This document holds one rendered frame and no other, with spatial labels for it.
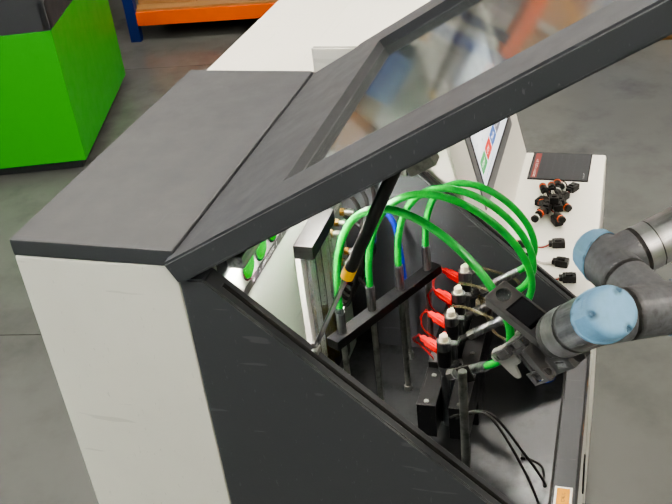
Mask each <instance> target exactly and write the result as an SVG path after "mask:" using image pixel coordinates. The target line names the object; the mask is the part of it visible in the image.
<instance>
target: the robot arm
mask: <svg viewBox="0 0 672 504"><path fill-rule="evenodd" d="M573 261H574V263H575V265H576V266H577V268H578V269H579V271H580V272H581V273H582V274H583V275H584V277H585V278H586V280H588V281H589V282H591V283H592V284H593V285H594V286H595V287H594V288H591V289H588V290H586V291H584V292H583V293H581V294H580V295H579V296H577V297H575V298H573V299H571V300H569V301H567V302H565V303H563V304H561V305H559V306H557V307H555V308H553V309H551V310H550V311H548V312H546V311H544V310H543V309H542V308H541V307H539V306H538V305H537V304H535V303H534V302H533V301H531V300H530V299H529V298H528V297H526V296H525V295H524V294H522V293H521V292H520V291H519V290H517V289H516V288H515V287H513V286H512V285H511V284H509V283H508V282H507V281H502V282H501V283H500V284H499V285H498V286H496V287H495V288H494V289H493V290H492V291H490V292H489V293H488V294H487V295H486V296H485V304H486V306H487V307H489V308H490V309H491V310H492V311H493V312H495V313H496V314H497V315H498V316H500V317H501V318H502V319H503V320H505V321H506V322H507V323H508V324H510V325H511V326H512V327H513V328H515V329H516V330H517V331H516V332H515V335H514V336H513V337H512V338H511V339H510V340H509V341H508V342H506V339H504V344H503V345H500V346H499V347H497V348H494V349H493V351H492V354H491V358H492V359H493V360H494V361H495V362H499V363H500V364H501V365H502V366H503V367H504V368H505V369H506V370H507V371H508V372H509V373H510V374H511V375H512V376H514V377H515V378H518V379H519V378H521V373H520V371H519V369H518V364H520V363H521V360H522V361H523V362H524V363H523V364H524V365H525V366H526V367H527V368H528V370H529V371H530V373H528V374H526V375H527V376H528V378H529V379H530V380H531V381H532V382H533V384H534V385H535V386H537V385H540V384H543V383H546V382H549V381H550V380H552V379H553V378H554V377H556V376H557V375H558V374H559V373H562V372H565V371H568V370H571V369H574V368H576V367H577V366H578V365H579V364H580V363H581V361H582V360H584V359H585V358H586V357H587V356H588V355H590V354H591V352H590V350H592V349H595V348H598V347H601V346H605V345H610V344H616V343H623V342H629V341H633V340H639V339H645V338H652V337H658V336H664V335H669V336H672V279H670V280H668V281H667V280H664V279H663V278H661V277H660V276H659V275H658V274H657V273H656V272H655V271H654V270H656V269H658V268H660V267H662V266H664V265H666V264H668V263H670V262H672V207H670V208H668V209H666V210H663V211H661V212H659V213H657V214H655V215H653V216H651V217H649V218H647V219H645V220H643V221H641V222H639V223H637V224H635V225H633V226H631V227H629V228H627V229H625V230H622V231H620V232H618V233H616V234H614V233H612V232H610V231H608V230H606V229H592V230H589V231H587V232H586V233H584V234H583V235H582V236H581V237H580V238H579V239H578V240H577V242H576V244H575V246H574V248H573ZM532 374H533V375H534V376H535V378H536V379H537V380H542V379H543V381H540V382H538V381H537V380H536V379H535V378H534V376H533V375H532Z"/></svg>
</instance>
